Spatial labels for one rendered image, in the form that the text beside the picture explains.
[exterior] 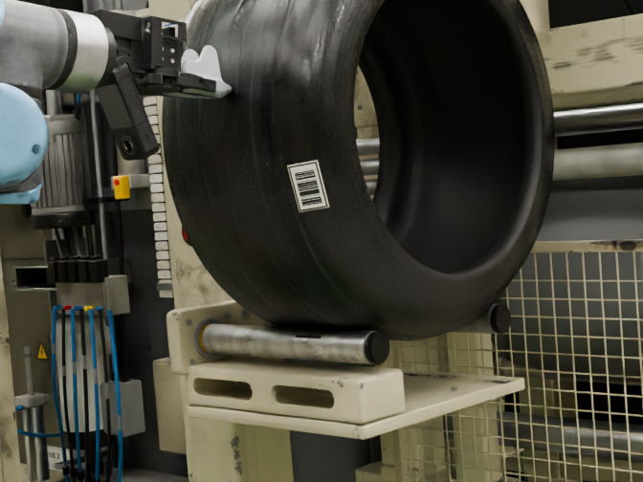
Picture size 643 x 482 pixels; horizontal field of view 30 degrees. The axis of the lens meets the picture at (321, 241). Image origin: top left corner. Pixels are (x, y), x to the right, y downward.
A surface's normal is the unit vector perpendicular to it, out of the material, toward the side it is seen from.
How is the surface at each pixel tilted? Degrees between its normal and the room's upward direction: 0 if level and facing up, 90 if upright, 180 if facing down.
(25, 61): 91
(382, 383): 90
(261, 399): 90
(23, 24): 74
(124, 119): 112
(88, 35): 79
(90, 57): 106
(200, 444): 90
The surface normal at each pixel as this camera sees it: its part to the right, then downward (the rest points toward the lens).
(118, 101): -0.60, 0.45
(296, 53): -0.01, -0.21
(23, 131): 0.35, 0.01
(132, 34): 0.72, -0.02
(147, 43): -0.69, -0.03
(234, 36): -0.65, -0.36
